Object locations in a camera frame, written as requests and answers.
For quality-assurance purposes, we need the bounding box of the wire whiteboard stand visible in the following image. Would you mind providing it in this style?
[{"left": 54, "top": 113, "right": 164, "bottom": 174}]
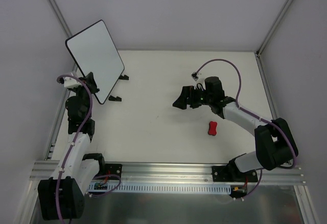
[{"left": 108, "top": 74, "right": 129, "bottom": 102}]

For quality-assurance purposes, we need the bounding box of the white board with black frame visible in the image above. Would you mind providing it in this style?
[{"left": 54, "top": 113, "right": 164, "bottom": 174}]
[{"left": 65, "top": 20, "right": 125, "bottom": 105}]

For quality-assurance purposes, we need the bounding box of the aluminium frame post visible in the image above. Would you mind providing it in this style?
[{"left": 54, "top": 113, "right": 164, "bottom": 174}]
[
  {"left": 256, "top": 0, "right": 295, "bottom": 57},
  {"left": 47, "top": 0, "right": 73, "bottom": 38}
]

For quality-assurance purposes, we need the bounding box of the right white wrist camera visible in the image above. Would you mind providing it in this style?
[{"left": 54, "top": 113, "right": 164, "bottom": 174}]
[{"left": 191, "top": 72, "right": 205, "bottom": 86}]

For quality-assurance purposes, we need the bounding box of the left aluminium frame post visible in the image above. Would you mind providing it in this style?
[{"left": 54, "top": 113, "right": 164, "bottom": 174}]
[{"left": 47, "top": 0, "right": 73, "bottom": 38}]

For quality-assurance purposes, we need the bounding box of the red whiteboard eraser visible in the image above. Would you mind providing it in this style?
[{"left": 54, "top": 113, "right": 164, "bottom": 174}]
[{"left": 207, "top": 121, "right": 218, "bottom": 136}]

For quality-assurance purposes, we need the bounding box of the right aluminium frame post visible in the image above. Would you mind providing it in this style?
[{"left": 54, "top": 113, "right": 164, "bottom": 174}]
[{"left": 256, "top": 0, "right": 295, "bottom": 57}]

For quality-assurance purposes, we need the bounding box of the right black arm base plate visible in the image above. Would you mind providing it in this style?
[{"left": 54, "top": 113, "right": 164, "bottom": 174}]
[{"left": 211, "top": 165, "right": 258, "bottom": 183}]

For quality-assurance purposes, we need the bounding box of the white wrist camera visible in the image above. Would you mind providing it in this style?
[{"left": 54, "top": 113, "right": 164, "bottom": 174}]
[
  {"left": 191, "top": 72, "right": 205, "bottom": 86},
  {"left": 57, "top": 74, "right": 81, "bottom": 89}
]

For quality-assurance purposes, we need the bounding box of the white slotted cable duct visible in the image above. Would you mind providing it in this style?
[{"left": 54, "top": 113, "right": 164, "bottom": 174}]
[{"left": 86, "top": 182, "right": 232, "bottom": 194}]

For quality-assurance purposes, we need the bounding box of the aluminium mounting rail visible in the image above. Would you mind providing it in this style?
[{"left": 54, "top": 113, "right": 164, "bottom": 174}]
[{"left": 29, "top": 160, "right": 306, "bottom": 184}]

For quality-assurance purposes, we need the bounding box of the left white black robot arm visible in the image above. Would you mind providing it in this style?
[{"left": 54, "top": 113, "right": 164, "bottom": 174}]
[{"left": 38, "top": 72, "right": 106, "bottom": 221}]

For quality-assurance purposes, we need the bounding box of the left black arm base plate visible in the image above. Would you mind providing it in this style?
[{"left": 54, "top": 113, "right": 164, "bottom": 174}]
[{"left": 105, "top": 163, "right": 123, "bottom": 181}]

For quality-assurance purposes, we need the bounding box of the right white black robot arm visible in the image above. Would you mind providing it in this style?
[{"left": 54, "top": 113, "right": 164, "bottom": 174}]
[{"left": 172, "top": 77, "right": 298, "bottom": 182}]

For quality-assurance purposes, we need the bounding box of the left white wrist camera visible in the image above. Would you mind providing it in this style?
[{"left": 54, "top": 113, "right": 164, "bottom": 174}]
[{"left": 57, "top": 74, "right": 81, "bottom": 89}]

